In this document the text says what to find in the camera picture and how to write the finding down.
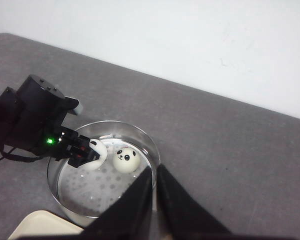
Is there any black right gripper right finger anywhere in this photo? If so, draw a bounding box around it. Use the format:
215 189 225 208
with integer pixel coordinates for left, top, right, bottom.
156 164 232 240

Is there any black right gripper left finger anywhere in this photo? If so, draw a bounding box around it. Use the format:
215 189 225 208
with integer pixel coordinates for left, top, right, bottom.
80 166 153 240

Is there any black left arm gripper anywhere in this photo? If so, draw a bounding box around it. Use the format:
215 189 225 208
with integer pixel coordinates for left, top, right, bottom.
27 96 97 168

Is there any white panda bun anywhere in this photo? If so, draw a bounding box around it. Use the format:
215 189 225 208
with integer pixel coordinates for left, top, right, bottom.
112 147 141 174
80 138 108 171

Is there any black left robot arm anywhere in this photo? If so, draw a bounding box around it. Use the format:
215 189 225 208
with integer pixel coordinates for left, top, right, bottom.
0 74 152 240

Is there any stainless steel steamer pot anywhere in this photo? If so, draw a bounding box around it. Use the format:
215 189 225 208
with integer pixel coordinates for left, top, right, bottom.
47 120 161 227

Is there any beige rectangular tray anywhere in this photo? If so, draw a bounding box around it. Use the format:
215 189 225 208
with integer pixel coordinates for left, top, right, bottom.
8 210 83 240

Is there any black cable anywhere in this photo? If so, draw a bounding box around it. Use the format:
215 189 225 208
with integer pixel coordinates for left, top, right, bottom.
0 144 45 164

